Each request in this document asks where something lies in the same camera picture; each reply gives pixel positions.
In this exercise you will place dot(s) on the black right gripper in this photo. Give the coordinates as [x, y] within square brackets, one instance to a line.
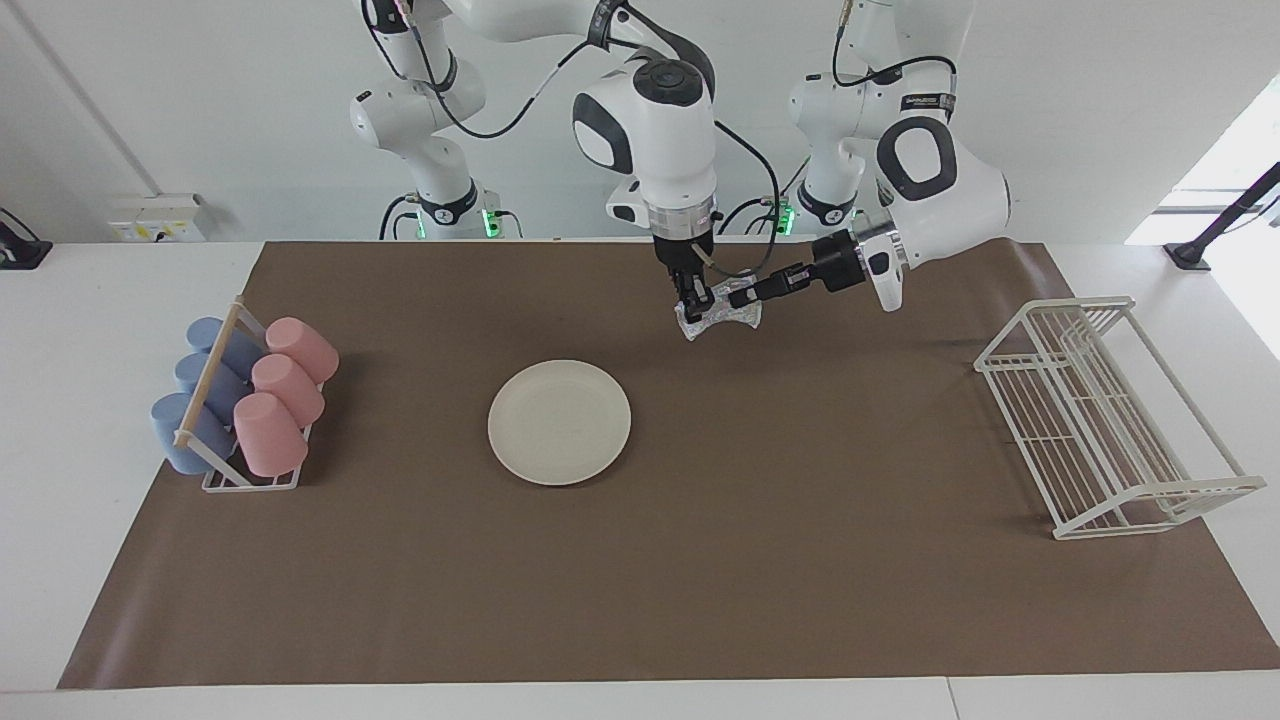
[688, 255]

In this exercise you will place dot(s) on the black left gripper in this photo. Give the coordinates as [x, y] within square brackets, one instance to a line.
[835, 265]

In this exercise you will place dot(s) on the crinkly transparent plastic bag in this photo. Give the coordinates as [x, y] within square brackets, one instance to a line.
[730, 318]

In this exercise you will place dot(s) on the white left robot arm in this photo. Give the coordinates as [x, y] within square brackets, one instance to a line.
[940, 190]

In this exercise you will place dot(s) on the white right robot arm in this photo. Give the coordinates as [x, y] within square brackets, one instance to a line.
[660, 130]

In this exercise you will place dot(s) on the cream round plate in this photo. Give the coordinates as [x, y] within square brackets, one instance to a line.
[559, 422]

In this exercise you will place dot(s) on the brown table mat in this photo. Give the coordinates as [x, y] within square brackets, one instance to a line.
[760, 560]

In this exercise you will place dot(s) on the black angled stand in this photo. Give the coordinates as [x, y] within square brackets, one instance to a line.
[1225, 220]

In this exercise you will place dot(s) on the pink plastic cup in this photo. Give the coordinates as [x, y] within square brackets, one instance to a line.
[270, 435]
[290, 388]
[303, 348]

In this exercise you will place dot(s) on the blue plastic cup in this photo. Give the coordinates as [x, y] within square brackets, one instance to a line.
[170, 430]
[240, 350]
[225, 388]

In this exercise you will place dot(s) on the white power outlet box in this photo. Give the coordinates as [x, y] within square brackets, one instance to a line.
[160, 218]

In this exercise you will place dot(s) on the black table clamp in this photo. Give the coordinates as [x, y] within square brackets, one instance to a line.
[20, 252]

